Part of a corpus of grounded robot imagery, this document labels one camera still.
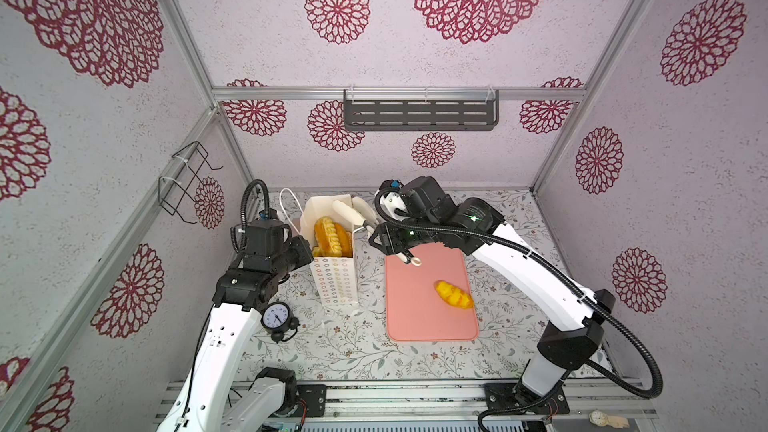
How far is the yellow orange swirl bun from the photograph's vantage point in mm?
893

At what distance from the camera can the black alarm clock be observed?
850 millimetres

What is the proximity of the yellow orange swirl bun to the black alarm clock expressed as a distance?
17.4 inches
